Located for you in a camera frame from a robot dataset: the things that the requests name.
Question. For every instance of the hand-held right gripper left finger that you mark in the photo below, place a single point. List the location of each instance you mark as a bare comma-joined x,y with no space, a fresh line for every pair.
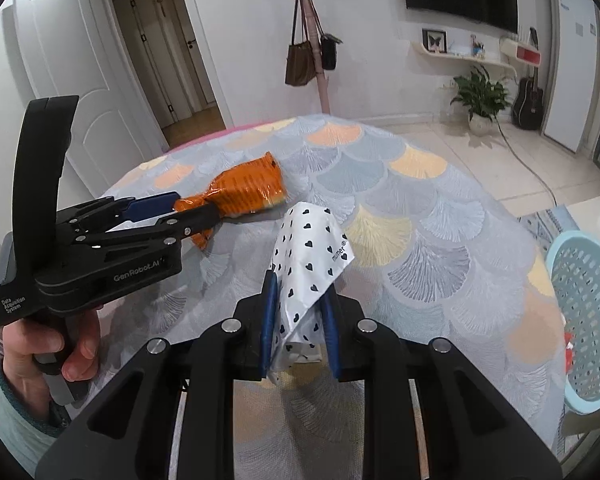
267,325

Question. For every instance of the white heart print bag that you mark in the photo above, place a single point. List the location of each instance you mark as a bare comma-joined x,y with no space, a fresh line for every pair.
310,250

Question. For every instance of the butterfly picture frame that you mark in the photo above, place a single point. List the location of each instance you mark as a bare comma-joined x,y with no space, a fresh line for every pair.
434,41

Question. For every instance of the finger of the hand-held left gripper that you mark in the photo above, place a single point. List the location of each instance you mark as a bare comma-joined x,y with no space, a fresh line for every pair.
200,215
150,206

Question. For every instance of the white refrigerator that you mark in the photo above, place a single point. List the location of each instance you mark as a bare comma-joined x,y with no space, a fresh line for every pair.
570,60

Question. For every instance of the white door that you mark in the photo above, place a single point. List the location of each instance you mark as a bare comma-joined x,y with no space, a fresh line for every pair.
65,50

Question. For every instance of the potted green plant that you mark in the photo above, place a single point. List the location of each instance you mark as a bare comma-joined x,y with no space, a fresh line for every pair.
480,95

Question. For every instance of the black handbag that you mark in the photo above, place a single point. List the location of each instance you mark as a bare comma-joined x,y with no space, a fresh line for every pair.
328,55

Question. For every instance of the brown handbag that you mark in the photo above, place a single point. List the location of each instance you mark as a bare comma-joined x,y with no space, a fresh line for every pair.
300,67

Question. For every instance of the white curved wall shelf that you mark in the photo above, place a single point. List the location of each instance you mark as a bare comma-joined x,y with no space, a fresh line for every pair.
460,57

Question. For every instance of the black guitar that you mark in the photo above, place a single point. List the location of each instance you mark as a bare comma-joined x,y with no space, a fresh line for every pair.
527,105

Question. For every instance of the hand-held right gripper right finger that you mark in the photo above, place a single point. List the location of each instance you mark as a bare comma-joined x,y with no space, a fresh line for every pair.
332,340

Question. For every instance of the small figurine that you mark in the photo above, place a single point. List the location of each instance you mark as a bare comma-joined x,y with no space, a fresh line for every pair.
477,46

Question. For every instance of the red white wall box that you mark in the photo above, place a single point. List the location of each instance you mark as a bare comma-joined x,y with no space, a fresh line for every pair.
527,55

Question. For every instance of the person's left hand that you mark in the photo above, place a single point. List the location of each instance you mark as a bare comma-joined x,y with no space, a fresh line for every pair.
20,345

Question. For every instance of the pink coat rack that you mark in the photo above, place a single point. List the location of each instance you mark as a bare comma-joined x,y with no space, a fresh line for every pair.
322,85

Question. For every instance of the orange snack packet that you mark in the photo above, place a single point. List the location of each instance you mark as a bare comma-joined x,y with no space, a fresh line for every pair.
250,187

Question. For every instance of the light blue perforated basket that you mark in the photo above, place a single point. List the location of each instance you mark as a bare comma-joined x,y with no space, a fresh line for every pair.
552,280

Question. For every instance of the person's left forearm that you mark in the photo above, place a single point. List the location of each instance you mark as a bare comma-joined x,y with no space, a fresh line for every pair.
20,425

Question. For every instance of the scallop patterned tablecloth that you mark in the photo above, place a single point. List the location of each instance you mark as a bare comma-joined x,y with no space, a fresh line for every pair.
430,240

